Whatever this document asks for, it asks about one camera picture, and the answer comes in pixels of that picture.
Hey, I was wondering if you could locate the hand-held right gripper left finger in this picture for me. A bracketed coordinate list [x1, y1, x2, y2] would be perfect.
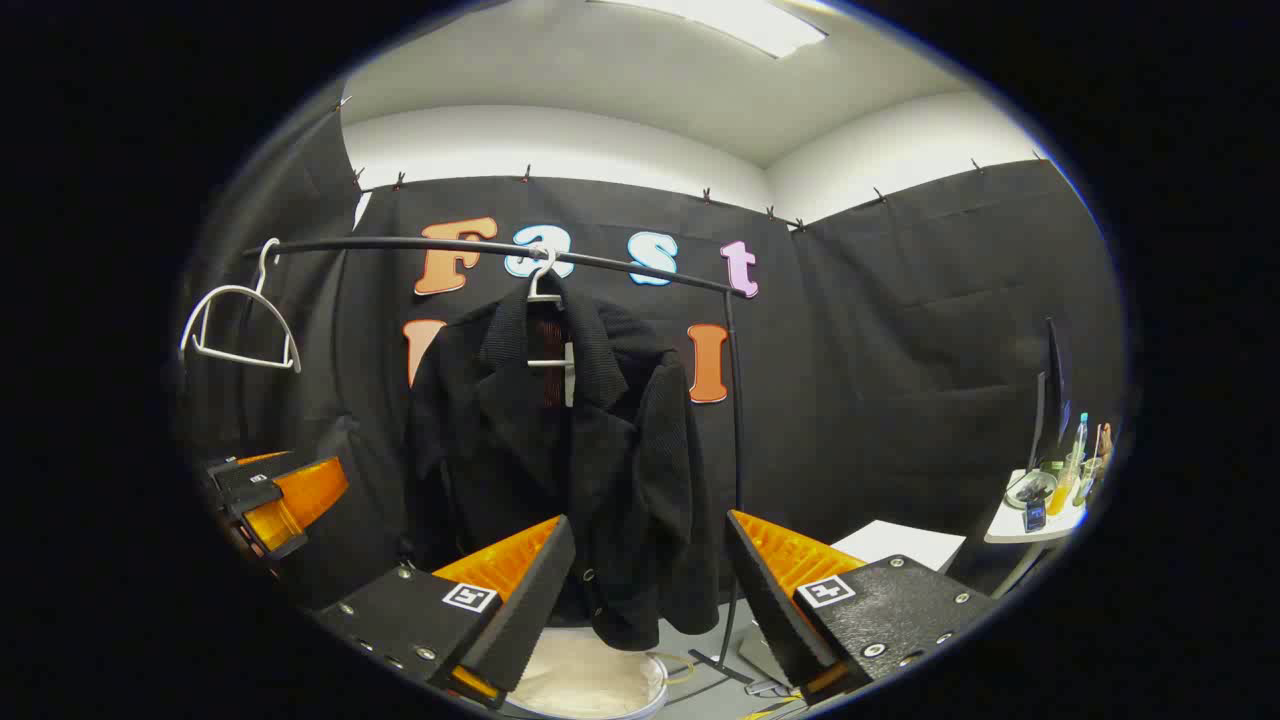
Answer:
[313, 515, 578, 709]

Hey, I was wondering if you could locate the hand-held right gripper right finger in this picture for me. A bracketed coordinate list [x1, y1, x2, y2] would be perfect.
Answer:
[725, 510, 1001, 706]

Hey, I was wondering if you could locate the white laundry hamper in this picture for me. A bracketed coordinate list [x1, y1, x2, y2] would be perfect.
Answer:
[500, 625, 671, 720]

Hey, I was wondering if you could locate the black knit jacket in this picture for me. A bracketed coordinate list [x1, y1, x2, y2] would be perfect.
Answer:
[400, 272, 721, 651]

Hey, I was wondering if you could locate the white clothes hanger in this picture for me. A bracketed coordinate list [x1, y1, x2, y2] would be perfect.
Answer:
[525, 245, 576, 371]
[178, 238, 303, 374]

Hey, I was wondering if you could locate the black clothes rack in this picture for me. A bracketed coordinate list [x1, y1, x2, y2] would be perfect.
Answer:
[240, 235, 761, 691]

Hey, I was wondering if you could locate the white side table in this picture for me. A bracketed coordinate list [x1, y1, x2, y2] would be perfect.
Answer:
[985, 470, 1091, 601]

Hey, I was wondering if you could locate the round glass bowl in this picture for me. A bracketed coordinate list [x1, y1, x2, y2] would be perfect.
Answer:
[1004, 470, 1059, 509]

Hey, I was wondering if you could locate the black backdrop cloth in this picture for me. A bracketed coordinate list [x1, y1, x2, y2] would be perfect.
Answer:
[175, 95, 1131, 621]

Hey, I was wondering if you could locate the orange drink bottle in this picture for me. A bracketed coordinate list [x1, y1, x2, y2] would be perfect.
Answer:
[1047, 455, 1077, 517]

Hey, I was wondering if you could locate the black monitor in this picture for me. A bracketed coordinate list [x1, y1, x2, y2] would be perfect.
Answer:
[1030, 318, 1071, 471]

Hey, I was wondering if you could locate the row of backdrop clips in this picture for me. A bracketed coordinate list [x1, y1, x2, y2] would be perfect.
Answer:
[338, 95, 1047, 233]

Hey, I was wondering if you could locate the ceiling light panel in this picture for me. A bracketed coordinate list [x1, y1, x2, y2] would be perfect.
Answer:
[590, 0, 829, 59]

